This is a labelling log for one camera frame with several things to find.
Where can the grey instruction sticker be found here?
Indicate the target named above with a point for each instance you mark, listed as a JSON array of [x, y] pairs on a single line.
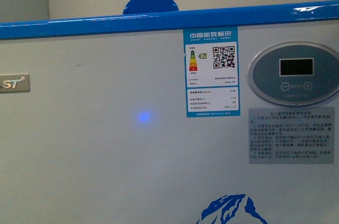
[[291, 136]]

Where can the white blue chest freezer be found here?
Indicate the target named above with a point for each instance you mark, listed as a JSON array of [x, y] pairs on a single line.
[[103, 136]]

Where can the blue freezer lid handle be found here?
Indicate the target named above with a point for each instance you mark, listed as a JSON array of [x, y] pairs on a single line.
[[150, 6]]

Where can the silver SAST brand badge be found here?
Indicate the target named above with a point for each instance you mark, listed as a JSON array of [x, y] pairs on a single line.
[[15, 83]]

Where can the oval temperature control panel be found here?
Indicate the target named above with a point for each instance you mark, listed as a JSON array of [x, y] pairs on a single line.
[[294, 74]]

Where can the China energy label sticker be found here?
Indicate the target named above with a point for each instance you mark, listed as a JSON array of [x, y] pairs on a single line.
[[211, 72]]

